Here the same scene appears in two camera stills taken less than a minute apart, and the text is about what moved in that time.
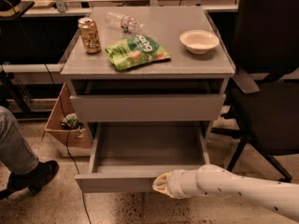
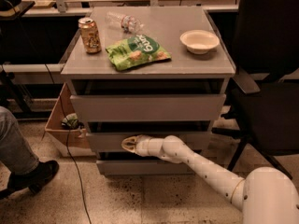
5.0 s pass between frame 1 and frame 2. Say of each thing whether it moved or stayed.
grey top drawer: stayed
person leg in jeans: stayed
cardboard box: stayed
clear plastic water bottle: stayed
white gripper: moved
